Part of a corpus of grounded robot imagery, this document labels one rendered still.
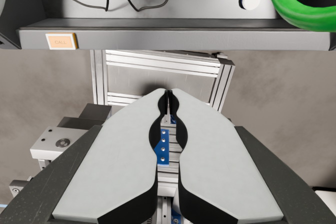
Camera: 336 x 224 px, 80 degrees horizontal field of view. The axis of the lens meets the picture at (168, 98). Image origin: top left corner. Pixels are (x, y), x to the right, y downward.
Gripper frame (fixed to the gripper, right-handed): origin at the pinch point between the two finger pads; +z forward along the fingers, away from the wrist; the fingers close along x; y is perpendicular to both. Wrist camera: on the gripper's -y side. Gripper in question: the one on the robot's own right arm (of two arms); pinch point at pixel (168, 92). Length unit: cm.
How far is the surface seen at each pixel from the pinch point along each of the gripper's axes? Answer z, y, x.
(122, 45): 29.2, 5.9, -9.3
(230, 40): 29.2, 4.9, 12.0
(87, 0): 41.2, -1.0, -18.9
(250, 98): 124, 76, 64
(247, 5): 39.7, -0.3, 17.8
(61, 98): 124, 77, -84
